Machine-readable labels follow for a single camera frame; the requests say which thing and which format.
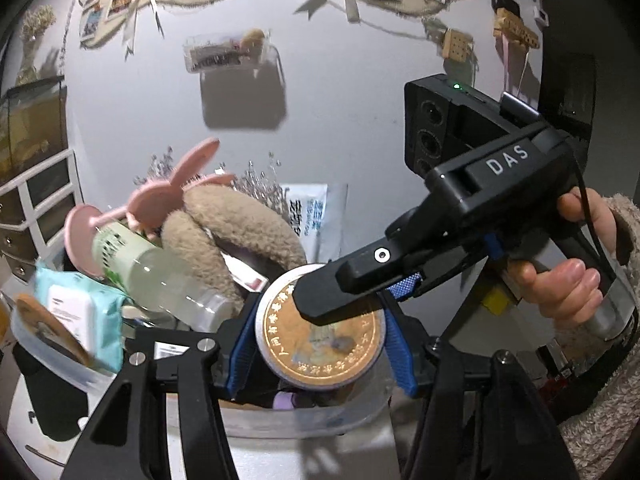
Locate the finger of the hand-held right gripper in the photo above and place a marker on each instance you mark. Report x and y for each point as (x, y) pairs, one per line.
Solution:
(350, 280)
(405, 286)

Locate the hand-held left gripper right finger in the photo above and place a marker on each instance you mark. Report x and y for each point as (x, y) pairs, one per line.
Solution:
(400, 355)

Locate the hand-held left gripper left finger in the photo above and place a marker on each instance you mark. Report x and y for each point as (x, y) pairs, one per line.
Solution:
(240, 355)

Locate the round gold tin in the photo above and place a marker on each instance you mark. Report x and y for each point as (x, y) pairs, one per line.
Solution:
(320, 360)

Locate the clear plastic container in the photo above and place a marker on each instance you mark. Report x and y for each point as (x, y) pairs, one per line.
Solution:
(300, 417)

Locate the clear bottle green label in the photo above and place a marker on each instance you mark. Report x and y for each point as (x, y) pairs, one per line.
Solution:
(165, 280)

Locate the person's right forearm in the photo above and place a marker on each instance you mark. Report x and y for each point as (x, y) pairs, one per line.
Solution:
(615, 410)

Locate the person's right hand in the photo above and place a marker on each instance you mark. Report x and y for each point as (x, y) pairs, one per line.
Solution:
(560, 282)

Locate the black box with barcode label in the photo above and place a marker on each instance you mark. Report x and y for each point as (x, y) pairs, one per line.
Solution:
(164, 349)

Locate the white card red stripe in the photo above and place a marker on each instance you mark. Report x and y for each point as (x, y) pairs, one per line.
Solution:
(245, 276)

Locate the white pouch blue print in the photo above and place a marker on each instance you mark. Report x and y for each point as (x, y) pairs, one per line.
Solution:
(312, 210)

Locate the wooden perforated block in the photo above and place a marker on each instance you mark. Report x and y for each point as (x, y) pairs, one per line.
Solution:
(457, 44)

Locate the beige plush earmuffs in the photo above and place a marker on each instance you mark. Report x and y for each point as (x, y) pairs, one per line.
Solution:
(235, 215)

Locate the wooden hook rack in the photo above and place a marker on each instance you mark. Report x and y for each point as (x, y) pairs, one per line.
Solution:
(517, 30)

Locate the teal wet wipes pack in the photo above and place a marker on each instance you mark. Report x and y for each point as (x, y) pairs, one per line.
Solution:
(70, 310)

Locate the pink rabbit-shaped handheld fan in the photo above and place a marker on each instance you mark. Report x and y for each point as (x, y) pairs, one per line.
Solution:
(145, 202)

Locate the black sun visor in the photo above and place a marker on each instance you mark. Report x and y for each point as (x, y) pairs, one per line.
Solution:
(50, 400)

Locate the cork panda coaster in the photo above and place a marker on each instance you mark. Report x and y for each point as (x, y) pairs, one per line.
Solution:
(45, 327)

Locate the white drawer unit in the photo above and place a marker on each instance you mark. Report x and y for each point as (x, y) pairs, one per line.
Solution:
(45, 195)

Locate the glass tank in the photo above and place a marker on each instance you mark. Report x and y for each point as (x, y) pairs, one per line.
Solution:
(30, 135)

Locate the glass vase with dried flowers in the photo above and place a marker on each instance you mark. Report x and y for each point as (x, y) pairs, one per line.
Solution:
(30, 60)

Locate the small white wall device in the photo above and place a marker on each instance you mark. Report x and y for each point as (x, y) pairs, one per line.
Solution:
(541, 15)

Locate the small black wall device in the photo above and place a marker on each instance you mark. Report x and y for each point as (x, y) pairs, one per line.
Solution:
(505, 0)

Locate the clear wall box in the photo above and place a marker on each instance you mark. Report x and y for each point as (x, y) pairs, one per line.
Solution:
(215, 55)

